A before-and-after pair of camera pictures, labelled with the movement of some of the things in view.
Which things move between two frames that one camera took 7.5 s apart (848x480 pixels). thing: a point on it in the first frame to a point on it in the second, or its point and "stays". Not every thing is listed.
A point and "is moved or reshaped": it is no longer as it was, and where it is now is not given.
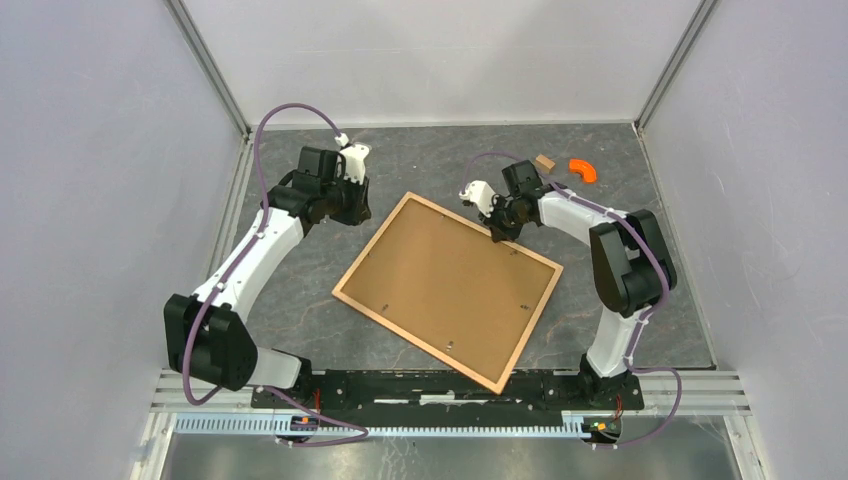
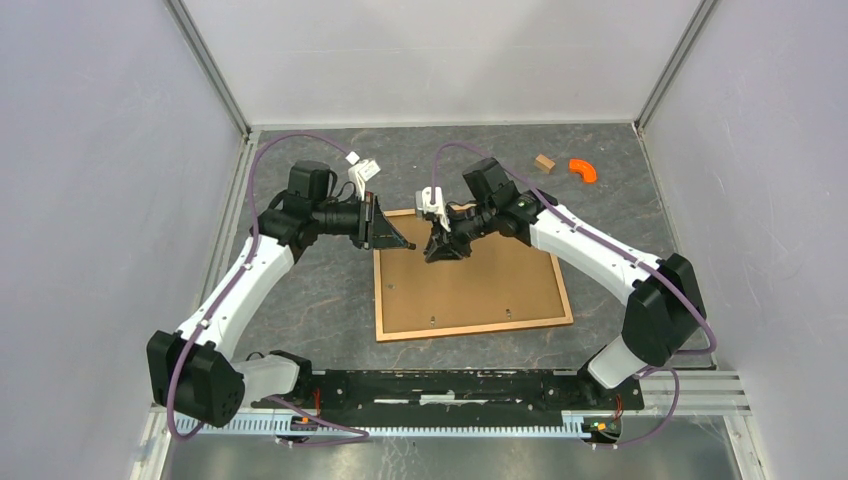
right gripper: [497, 231] to [447, 249]
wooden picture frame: [442, 282] is moved or reshaped
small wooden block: [544, 164] stays
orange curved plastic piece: [584, 168] stays
